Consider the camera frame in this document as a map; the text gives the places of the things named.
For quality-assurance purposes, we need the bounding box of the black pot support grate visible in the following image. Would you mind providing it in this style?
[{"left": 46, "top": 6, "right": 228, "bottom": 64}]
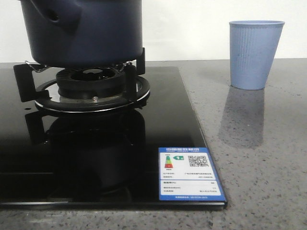
[{"left": 13, "top": 52, "right": 150, "bottom": 114}]

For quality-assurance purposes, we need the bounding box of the light blue ribbed plastic cup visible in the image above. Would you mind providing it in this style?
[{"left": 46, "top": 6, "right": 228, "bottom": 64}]
[{"left": 229, "top": 20, "right": 285, "bottom": 90}]

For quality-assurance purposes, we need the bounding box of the blue energy label sticker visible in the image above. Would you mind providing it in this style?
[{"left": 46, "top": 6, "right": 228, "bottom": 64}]
[{"left": 159, "top": 147, "right": 226, "bottom": 202}]

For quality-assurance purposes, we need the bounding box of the dark blue cooking pot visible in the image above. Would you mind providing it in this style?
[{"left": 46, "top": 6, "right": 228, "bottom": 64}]
[{"left": 21, "top": 0, "right": 142, "bottom": 68}]

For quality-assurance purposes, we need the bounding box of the black round gas burner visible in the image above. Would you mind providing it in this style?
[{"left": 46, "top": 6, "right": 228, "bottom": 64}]
[{"left": 56, "top": 68, "right": 125, "bottom": 99}]

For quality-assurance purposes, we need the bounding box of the black glass gas stove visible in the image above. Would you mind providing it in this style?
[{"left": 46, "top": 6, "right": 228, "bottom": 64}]
[{"left": 0, "top": 66, "right": 227, "bottom": 210}]

